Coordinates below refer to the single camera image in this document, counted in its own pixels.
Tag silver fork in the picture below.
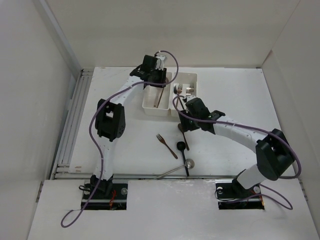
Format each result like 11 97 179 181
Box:
185 88 192 98
189 84 195 95

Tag beige spoon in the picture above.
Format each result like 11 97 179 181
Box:
153 87 162 108

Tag brown spoon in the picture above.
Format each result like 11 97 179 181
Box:
177 123 190 151

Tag black spoon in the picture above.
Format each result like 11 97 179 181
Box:
176 141 190 177

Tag copper spoon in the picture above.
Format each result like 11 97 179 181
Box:
156 77 169 108

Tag black fork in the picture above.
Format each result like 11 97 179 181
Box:
173 85 185 110

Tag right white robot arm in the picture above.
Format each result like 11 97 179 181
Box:
178 95 299 197

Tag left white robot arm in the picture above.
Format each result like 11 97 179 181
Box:
89 55 167 199

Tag right white plastic bin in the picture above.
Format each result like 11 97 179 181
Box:
169 72 198 118

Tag white plastic bin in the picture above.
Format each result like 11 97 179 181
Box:
169 72 198 118
142 84 171 117

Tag left white plastic bin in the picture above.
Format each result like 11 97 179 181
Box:
142 84 171 117

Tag copper fork in pile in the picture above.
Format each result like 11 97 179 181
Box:
156 134 178 159

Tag silver spoon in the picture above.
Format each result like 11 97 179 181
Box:
154 158 195 180

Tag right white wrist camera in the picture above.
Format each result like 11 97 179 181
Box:
184 95 196 102

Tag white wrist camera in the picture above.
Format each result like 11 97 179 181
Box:
154 55 167 71
184 95 196 102

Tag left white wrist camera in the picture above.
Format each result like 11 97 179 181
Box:
154 55 167 71

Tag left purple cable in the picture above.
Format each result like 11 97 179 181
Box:
61 50 179 228

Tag purple cable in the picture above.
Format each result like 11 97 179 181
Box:
172 96 303 210
61 50 179 228

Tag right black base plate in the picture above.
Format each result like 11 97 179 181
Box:
215 182 261 200

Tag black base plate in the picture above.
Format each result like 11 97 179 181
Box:
78 183 128 201
215 182 261 200

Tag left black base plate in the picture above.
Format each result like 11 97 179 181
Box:
78 183 128 201

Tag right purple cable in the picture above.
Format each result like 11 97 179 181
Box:
172 96 303 210

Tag aluminium rail frame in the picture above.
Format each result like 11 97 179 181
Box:
48 68 94 180

